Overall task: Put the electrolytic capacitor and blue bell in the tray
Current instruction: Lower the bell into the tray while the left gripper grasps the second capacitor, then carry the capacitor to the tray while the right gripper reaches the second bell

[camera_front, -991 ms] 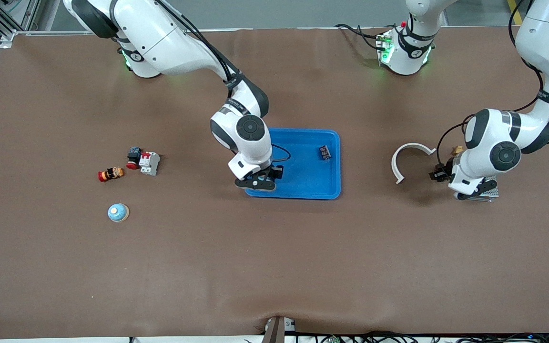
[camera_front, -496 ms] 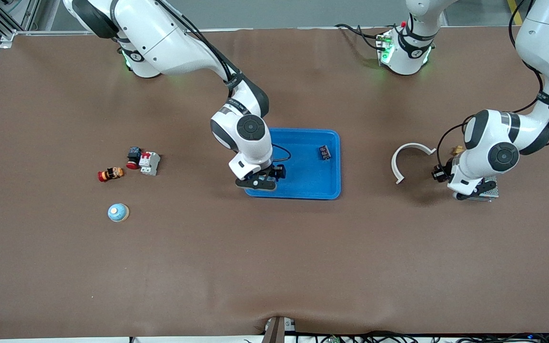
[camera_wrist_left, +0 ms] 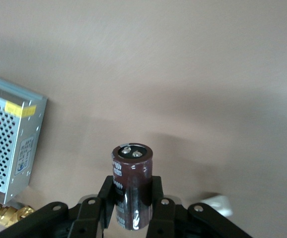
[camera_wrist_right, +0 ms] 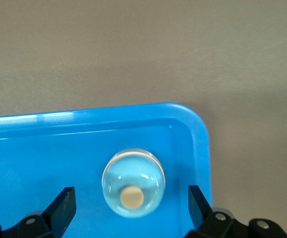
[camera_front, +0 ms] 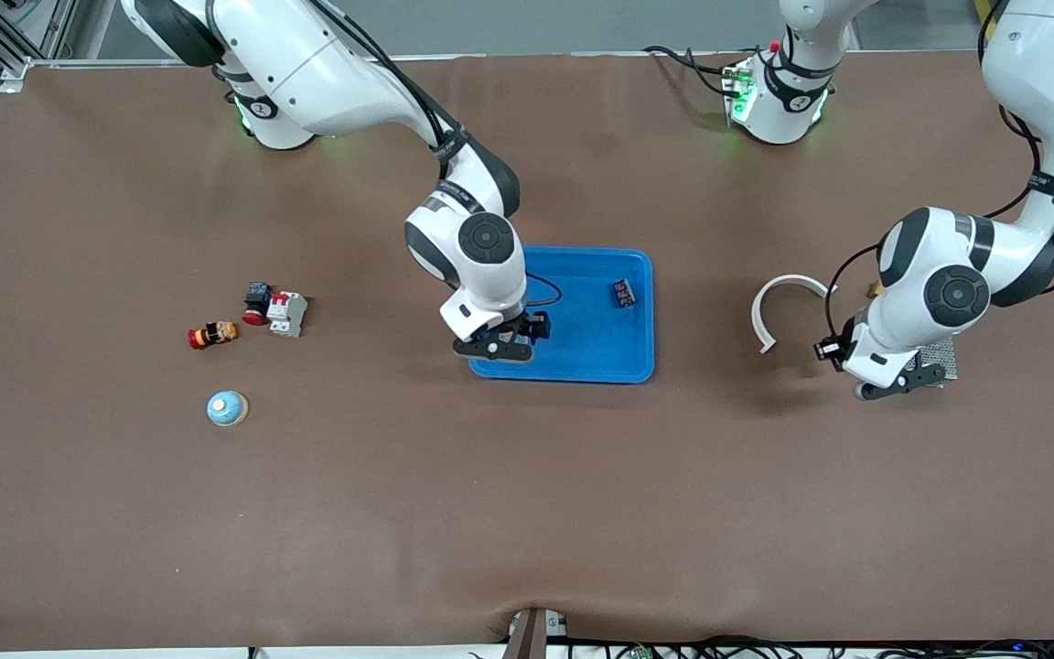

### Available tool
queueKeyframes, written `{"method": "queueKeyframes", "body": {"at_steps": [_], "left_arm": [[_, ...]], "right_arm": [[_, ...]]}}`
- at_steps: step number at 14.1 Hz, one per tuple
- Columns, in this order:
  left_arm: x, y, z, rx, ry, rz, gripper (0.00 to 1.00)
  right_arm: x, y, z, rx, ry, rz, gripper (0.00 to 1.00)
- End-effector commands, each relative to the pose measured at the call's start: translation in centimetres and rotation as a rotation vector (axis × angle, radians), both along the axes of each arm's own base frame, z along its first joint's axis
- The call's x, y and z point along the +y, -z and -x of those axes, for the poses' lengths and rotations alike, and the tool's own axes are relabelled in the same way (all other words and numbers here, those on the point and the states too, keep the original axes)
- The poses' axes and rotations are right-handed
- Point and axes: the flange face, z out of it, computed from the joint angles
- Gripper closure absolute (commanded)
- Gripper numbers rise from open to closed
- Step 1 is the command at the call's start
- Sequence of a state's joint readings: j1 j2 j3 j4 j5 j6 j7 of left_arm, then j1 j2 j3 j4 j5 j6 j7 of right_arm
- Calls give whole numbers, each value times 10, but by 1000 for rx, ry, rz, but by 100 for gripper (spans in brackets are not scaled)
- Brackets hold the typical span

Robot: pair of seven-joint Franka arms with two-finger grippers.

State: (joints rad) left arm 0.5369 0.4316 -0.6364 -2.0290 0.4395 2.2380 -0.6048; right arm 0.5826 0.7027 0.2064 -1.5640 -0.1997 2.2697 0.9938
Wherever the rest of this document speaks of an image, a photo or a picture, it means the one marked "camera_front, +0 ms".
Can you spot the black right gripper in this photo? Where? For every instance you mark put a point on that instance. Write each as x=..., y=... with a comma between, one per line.
x=534, y=327

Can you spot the blue bell with tan button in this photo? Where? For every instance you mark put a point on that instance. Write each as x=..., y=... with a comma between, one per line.
x=227, y=408

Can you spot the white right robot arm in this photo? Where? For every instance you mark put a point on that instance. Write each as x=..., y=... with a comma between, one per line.
x=326, y=64

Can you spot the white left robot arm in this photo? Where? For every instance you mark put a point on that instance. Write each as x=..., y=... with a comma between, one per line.
x=1048, y=82

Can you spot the blue plastic tray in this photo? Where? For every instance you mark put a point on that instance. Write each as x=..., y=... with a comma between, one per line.
x=591, y=339

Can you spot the metal mesh power supply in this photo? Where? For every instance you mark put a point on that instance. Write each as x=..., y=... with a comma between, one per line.
x=946, y=359

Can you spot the brown table mat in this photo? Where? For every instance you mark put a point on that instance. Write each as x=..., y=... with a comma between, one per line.
x=527, y=513

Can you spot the white and red circuit breaker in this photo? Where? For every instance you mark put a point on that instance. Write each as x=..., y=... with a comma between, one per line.
x=287, y=314

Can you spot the red and black emergency button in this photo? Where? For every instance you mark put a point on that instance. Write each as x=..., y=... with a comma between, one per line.
x=258, y=297

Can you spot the red and orange push button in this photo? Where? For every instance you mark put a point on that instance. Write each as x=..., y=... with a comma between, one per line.
x=213, y=335

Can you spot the brown camera mount post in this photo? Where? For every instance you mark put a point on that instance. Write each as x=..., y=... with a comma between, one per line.
x=527, y=641

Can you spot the aluminium frame post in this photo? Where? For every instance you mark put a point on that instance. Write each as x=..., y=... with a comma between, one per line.
x=13, y=71

